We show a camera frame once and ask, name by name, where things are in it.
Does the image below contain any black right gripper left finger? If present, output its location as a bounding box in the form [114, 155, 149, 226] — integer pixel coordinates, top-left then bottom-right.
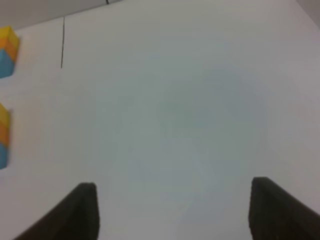
[16, 182, 100, 240]

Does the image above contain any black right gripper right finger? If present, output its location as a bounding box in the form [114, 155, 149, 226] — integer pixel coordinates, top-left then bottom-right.
[248, 177, 320, 240]

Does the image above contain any blue template cube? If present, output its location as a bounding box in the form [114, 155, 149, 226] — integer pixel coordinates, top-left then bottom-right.
[0, 49, 15, 78]

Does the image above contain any orange template cube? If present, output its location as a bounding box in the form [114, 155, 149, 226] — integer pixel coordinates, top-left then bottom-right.
[0, 37, 20, 62]

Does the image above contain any yellow template cube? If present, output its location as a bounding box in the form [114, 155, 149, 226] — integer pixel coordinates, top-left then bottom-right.
[0, 25, 20, 43]

